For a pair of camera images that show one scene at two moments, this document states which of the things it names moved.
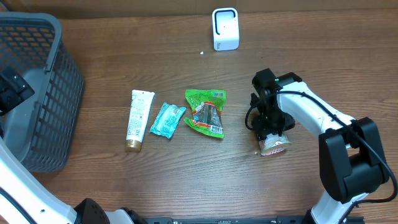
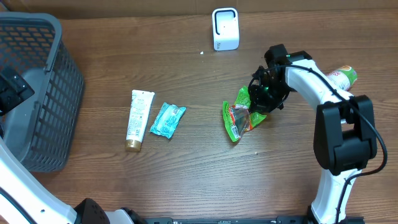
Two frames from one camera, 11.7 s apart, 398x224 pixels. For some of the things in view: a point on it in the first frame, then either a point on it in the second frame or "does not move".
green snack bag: (208, 106) -> (239, 119)
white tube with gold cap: (140, 106) does not move
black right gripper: (263, 130) -> (259, 105)
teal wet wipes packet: (167, 119) does not move
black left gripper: (11, 97) does not move
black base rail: (236, 219) does not move
